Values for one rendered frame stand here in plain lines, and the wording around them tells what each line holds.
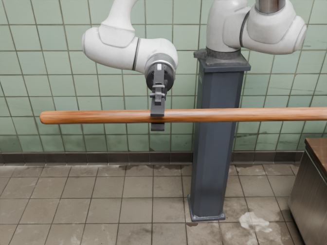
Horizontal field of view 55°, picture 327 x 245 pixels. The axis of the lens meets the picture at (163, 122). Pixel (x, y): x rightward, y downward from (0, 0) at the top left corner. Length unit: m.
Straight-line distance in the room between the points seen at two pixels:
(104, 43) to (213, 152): 0.91
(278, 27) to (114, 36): 0.59
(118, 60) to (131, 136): 1.31
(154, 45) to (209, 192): 1.09
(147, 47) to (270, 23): 0.48
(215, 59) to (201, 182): 0.71
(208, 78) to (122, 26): 0.58
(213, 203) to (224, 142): 0.44
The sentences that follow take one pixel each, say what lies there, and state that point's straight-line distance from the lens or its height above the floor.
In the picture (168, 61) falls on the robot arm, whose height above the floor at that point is 1.21.
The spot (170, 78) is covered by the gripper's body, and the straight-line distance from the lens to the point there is 0.84.
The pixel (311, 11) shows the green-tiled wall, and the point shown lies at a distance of 2.01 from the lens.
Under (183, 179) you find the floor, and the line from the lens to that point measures 2.22.
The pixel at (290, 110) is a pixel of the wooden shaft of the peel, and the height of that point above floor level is 1.19.
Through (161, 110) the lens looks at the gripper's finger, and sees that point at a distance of 0.68.
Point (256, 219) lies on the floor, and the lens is 2.06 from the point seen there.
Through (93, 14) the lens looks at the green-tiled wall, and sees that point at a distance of 1.87.
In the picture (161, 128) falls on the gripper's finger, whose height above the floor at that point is 1.16.
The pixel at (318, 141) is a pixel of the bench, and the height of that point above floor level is 0.58.
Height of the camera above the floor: 1.55
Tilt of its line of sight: 34 degrees down
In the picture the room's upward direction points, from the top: straight up
